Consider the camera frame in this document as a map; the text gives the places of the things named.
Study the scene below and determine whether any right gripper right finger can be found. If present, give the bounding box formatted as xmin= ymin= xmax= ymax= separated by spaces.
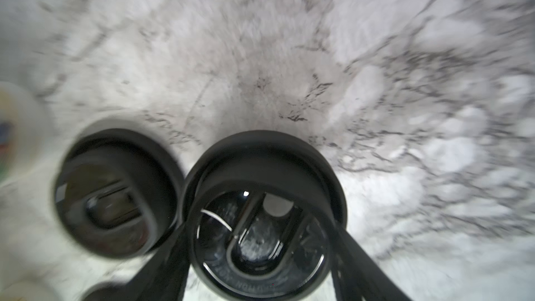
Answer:
xmin=330 ymin=224 xmax=410 ymax=301

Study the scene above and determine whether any black cup lid back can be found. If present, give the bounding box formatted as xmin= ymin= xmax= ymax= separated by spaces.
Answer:
xmin=53 ymin=128 xmax=185 ymax=259

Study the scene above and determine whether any cream paper cup front right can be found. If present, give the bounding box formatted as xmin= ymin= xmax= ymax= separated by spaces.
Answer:
xmin=1 ymin=82 xmax=54 ymax=185

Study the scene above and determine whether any black cup lid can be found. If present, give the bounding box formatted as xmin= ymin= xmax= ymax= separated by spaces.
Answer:
xmin=53 ymin=128 xmax=185 ymax=259
xmin=81 ymin=282 xmax=128 ymax=301
xmin=184 ymin=130 xmax=348 ymax=300

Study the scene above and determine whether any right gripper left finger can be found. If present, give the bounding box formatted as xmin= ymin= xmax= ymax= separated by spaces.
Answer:
xmin=125 ymin=224 xmax=190 ymax=301

